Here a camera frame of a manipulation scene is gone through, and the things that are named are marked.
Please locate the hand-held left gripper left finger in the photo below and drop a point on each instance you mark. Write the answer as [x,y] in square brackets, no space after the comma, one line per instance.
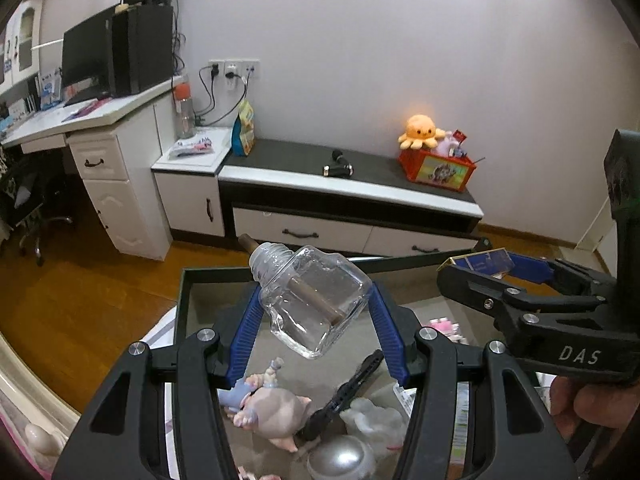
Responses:
[242,340]

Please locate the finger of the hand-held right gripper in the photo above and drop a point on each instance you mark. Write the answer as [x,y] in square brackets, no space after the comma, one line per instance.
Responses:
[465,282]
[532,269]

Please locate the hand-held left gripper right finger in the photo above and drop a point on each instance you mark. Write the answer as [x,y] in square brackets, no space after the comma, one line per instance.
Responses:
[387,335]

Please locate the clear plastic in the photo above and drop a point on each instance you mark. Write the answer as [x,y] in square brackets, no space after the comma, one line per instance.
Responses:
[372,417]

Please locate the clear glass bottle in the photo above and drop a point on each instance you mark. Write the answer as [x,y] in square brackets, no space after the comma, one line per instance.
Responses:
[310,280]

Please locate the person's right hand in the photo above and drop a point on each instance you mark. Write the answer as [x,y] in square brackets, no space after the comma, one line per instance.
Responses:
[585,405]

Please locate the small pink white toy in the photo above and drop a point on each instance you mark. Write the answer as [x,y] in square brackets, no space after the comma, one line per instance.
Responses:
[447,329]

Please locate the black ribbed tool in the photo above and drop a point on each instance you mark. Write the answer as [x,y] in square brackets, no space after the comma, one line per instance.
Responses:
[345,392]

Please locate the pink pig figurine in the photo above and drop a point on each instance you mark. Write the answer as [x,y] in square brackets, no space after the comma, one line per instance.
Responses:
[272,405]

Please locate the white leaning board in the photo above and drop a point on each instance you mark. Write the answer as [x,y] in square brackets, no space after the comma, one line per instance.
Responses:
[600,230]

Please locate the white grey-striped quilt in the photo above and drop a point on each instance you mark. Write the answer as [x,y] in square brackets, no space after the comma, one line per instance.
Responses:
[162,330]

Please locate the red picture crate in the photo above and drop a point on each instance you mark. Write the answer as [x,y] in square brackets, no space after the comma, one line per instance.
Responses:
[440,172]

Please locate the white printed card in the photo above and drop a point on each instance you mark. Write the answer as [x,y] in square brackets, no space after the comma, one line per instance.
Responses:
[460,425]

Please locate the silver metal dome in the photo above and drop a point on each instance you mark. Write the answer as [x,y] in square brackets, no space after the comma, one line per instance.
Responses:
[340,460]

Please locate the purple plush toy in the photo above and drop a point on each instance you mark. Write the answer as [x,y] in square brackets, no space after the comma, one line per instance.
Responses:
[445,146]

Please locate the white side cabinet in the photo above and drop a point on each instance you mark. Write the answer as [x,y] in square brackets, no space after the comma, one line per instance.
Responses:
[187,205]

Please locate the small red card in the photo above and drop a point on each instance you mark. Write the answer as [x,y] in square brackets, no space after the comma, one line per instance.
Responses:
[460,135]

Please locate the orange octopus plush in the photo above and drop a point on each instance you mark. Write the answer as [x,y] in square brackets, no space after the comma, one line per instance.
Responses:
[420,130]

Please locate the black massage gun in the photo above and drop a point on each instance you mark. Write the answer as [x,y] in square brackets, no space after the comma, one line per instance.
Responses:
[339,170]

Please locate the black white low cabinet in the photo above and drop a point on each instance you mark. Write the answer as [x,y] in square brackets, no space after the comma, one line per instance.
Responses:
[300,152]

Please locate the clear plastic packet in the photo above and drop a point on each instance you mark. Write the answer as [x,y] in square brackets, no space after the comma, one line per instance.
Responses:
[192,147]

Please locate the blue yellow snack bag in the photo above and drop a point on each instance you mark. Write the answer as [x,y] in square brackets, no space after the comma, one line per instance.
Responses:
[244,132]

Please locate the orange-capped water bottle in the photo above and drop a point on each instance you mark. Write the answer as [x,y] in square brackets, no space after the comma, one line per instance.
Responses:
[185,115]

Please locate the black office chair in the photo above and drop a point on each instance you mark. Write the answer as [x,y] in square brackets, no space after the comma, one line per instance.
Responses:
[25,195]

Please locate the white computer desk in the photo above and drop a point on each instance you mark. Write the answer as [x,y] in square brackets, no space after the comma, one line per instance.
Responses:
[125,105]

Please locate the black computer tower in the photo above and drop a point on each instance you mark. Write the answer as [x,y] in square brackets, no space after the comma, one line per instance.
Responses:
[142,50]

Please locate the black computer monitor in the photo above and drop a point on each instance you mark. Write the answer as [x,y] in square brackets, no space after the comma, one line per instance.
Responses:
[85,55]

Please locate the white glass-door hutch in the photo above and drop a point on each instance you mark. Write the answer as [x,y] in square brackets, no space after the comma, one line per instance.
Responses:
[25,35]

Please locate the cream bed frame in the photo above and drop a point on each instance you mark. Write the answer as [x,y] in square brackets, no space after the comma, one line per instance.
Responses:
[30,385]

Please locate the white wall socket strip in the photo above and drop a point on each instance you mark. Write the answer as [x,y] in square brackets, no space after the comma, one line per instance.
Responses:
[235,67]

